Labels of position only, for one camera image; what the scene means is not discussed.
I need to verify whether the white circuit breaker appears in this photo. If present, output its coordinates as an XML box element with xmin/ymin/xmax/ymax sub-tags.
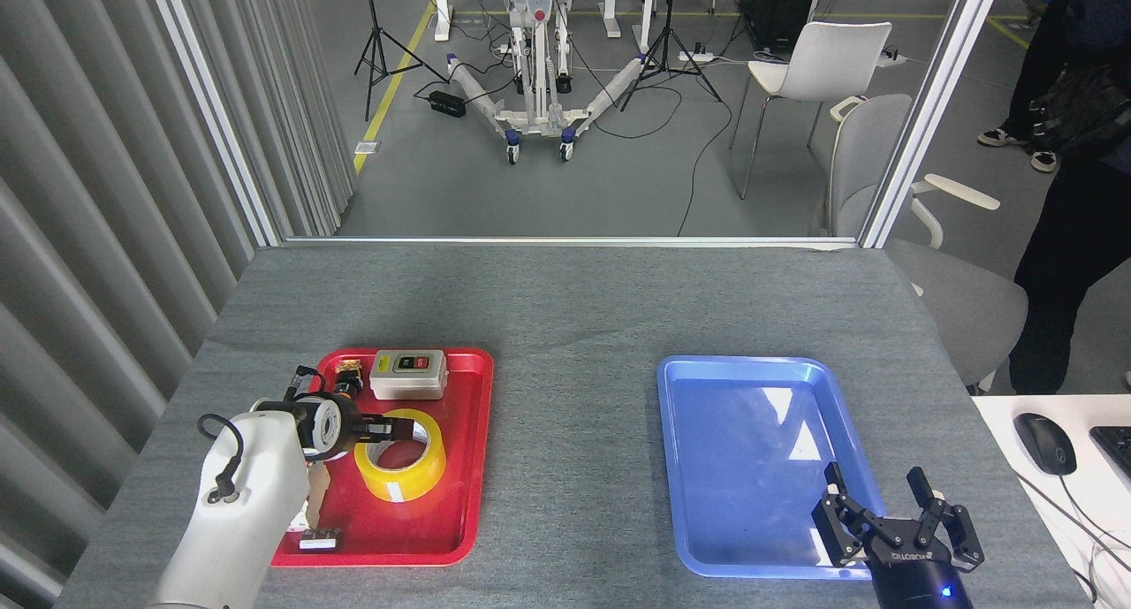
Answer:
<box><xmin>300</xmin><ymin>463</ymin><xmax>332</xmax><ymax>530</ymax></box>

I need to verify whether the black tripod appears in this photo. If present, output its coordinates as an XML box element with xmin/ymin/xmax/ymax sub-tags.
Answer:
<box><xmin>619</xmin><ymin>0</ymin><xmax>724</xmax><ymax>113</ymax></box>
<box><xmin>353</xmin><ymin>0</ymin><xmax>447</xmax><ymax>122</ymax></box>

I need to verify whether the silver post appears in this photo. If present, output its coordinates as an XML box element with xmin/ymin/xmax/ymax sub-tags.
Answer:
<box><xmin>859</xmin><ymin>0</ymin><xmax>1008</xmax><ymax>249</ymax></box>

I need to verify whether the yellow tape roll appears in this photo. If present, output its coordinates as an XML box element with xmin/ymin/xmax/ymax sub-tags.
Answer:
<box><xmin>354</xmin><ymin>408</ymin><xmax>446</xmax><ymax>503</ymax></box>

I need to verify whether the silver rail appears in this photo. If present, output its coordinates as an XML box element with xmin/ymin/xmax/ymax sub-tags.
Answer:
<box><xmin>283</xmin><ymin>236</ymin><xmax>862</xmax><ymax>249</ymax></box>

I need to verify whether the black backpack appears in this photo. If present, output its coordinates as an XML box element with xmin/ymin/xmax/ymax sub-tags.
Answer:
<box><xmin>1029</xmin><ymin>57</ymin><xmax>1131</xmax><ymax>161</ymax></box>

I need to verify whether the grey office chair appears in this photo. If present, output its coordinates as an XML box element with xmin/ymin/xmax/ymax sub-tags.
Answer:
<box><xmin>826</xmin><ymin>94</ymin><xmax>1030</xmax><ymax>391</ymax></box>

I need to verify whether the red plastic tray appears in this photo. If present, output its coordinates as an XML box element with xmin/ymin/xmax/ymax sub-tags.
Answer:
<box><xmin>269</xmin><ymin>347</ymin><xmax>495</xmax><ymax>567</ymax></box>

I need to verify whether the blue plastic tray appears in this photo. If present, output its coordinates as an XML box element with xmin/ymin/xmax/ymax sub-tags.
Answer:
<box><xmin>657</xmin><ymin>355</ymin><xmax>902</xmax><ymax>581</ymax></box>

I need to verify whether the white wheeled stand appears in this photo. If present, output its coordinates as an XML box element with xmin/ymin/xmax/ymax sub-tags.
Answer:
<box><xmin>444</xmin><ymin>0</ymin><xmax>650</xmax><ymax>164</ymax></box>

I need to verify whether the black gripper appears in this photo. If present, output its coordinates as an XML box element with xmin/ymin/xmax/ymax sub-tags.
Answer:
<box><xmin>812</xmin><ymin>461</ymin><xmax>985</xmax><ymax>609</ymax></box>
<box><xmin>338</xmin><ymin>404</ymin><xmax>416</xmax><ymax>456</ymax></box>

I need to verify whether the black computer mouse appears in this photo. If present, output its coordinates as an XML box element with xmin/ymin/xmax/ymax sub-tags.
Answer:
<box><xmin>1013</xmin><ymin>412</ymin><xmax>1078</xmax><ymax>477</ymax></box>

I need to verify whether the white desk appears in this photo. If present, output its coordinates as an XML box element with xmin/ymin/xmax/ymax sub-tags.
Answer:
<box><xmin>970</xmin><ymin>394</ymin><xmax>1131</xmax><ymax>609</ymax></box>

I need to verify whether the person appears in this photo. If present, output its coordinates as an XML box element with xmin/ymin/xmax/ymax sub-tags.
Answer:
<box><xmin>976</xmin><ymin>0</ymin><xmax>1066</xmax><ymax>173</ymax></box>
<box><xmin>1007</xmin><ymin>0</ymin><xmax>1131</xmax><ymax>396</ymax></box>

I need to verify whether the white two-button switch box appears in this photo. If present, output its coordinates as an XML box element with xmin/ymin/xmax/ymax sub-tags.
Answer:
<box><xmin>368</xmin><ymin>350</ymin><xmax>450</xmax><ymax>401</ymax></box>

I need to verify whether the black keyboard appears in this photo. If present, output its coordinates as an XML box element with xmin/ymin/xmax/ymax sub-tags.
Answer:
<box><xmin>1089</xmin><ymin>426</ymin><xmax>1131</xmax><ymax>491</ymax></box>

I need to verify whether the white plastic chair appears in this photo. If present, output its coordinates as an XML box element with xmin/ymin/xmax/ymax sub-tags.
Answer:
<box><xmin>729</xmin><ymin>21</ymin><xmax>893</xmax><ymax>201</ymax></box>

